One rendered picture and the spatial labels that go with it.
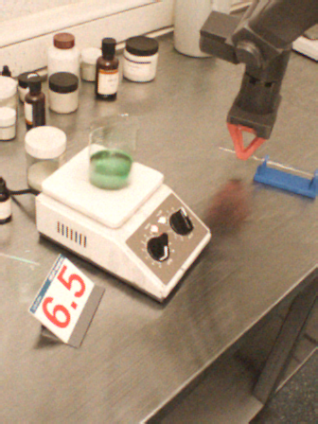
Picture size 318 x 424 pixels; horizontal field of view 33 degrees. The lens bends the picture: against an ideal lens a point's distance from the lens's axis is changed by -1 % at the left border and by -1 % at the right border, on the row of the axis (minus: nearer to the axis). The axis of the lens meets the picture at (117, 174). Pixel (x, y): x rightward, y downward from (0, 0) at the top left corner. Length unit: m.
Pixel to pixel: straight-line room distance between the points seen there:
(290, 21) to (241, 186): 0.31
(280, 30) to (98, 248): 0.34
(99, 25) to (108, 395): 0.78
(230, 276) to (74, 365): 0.24
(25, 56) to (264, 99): 0.48
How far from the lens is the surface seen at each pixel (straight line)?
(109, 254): 0.66
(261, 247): 0.78
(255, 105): 0.80
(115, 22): 1.19
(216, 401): 1.40
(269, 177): 0.88
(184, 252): 0.69
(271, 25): 0.66
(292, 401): 1.55
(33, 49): 1.06
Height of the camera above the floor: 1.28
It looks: 39 degrees down
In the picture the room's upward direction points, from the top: 5 degrees clockwise
